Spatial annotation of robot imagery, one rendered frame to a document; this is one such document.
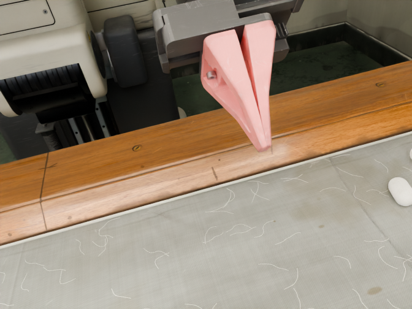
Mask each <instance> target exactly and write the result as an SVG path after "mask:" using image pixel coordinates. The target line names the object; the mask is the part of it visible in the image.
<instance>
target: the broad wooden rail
mask: <svg viewBox="0 0 412 309"><path fill-rule="evenodd" d="M269 106H270V127H271V137H272V145H271V147H270V148H269V149H268V150H267V151H263V152H258V151H257V149H256V148H255V146H254V145H253V143H252V142H251V140H250V139H249V138H248V136H247V135H246V133H245V131H244V130H243V129H242V127H241V126H240V125H239V123H238V121H237V120H236V119H235V118H234V117H233V116H232V115H231V114H230V113H229V112H228V111H227V110H226V109H225V108H222V109H218V110H213V111H210V112H205V113H201V114H198V115H193V116H189V117H186V118H182V119H179V120H174V121H170V122H166V123H162V124H157V125H155V126H150V127H147V128H143V129H138V130H135V131H131V132H126V133H123V134H119V135H115V136H111V137H107V138H104V139H99V140H95V141H92V142H87V143H83V144H80V145H76V146H73V147H68V148H63V149H60V150H56V151H51V152H49V153H44V154H40V155H37V156H32V157H29V158H24V159H20V160H17V161H13V162H8V163H5V164H1V165H0V246H3V245H6V244H9V243H13V242H17V241H20V240H24V239H27V238H31V237H35V236H38V235H42V234H46V233H49V232H53V231H57V230H60V229H64V228H67V227H71V226H74V225H78V224H81V223H85V222H88V221H92V220H95V219H99V218H103V217H106V216H110V215H114V214H117V213H121V212H125V211H128V210H132V209H135V208H139V207H143V206H146V205H150V204H153V203H157V202H160V201H163V200H167V199H171V198H174V197H178V196H182V195H185V194H189V193H193V192H196V191H200V190H203V189H207V188H211V187H214V186H218V185H222V184H225V183H229V182H231V181H236V180H239V179H242V178H246V177H250V176H253V175H257V174H261V173H264V172H268V171H271V170H275V169H279V168H282V167H286V166H290V165H293V164H297V163H300V162H304V161H307V160H310V159H314V158H318V157H321V156H325V155H329V154H332V153H336V152H339V151H343V150H347V149H350V148H354V147H358V146H361V145H365V144H368V143H372V142H376V141H379V140H383V139H386V138H389V137H393V136H396V135H400V134H404V133H407V132H411V131H412V60H411V61H406V62H403V63H398V64H394V65H391V66H386V67H382V68H379V69H375V70H372V71H367V72H363V73H360V74H355V75H350V76H347V77H343V78H339V79H336V80H331V81H328V82H324V83H319V84H316V85H311V86H307V87H304V88H300V89H297V90H292V91H288V92H285V93H280V94H276V95H273V96H269Z"/></svg>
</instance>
